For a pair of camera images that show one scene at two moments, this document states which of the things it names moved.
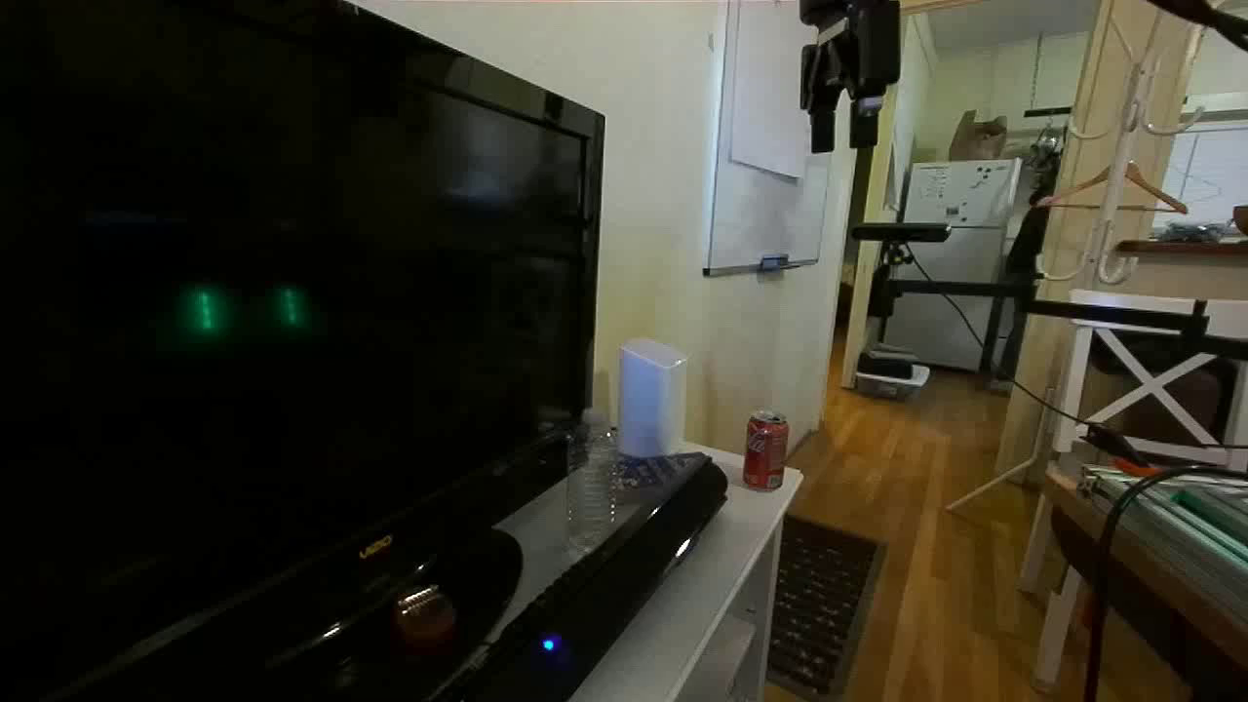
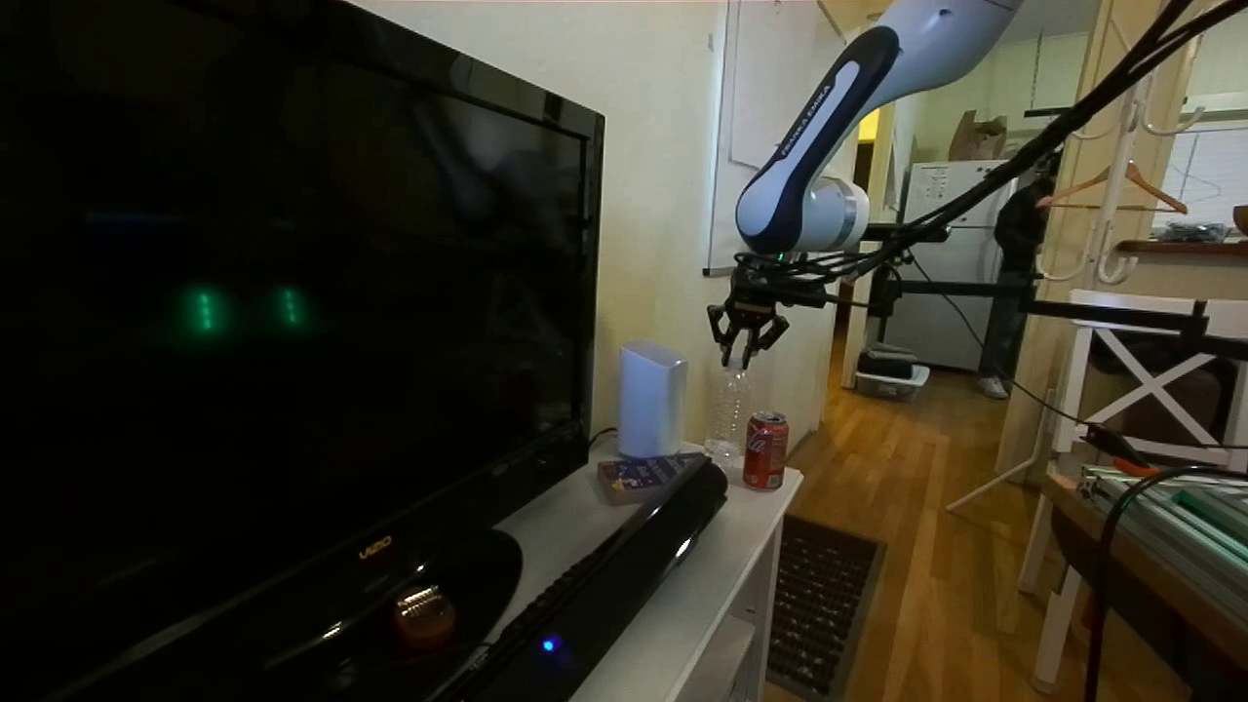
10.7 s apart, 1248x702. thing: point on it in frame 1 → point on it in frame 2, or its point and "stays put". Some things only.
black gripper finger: [820, 89] → [721, 326]
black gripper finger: [862, 124] → [764, 332]
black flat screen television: [285, 296] stays put
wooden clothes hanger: [1066, 198] stays put
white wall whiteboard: [771, 186] stays put
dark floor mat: [825, 612] stays put
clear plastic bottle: [593, 485] → [729, 414]
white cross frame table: [1139, 374] stays put
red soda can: [764, 449] stays put
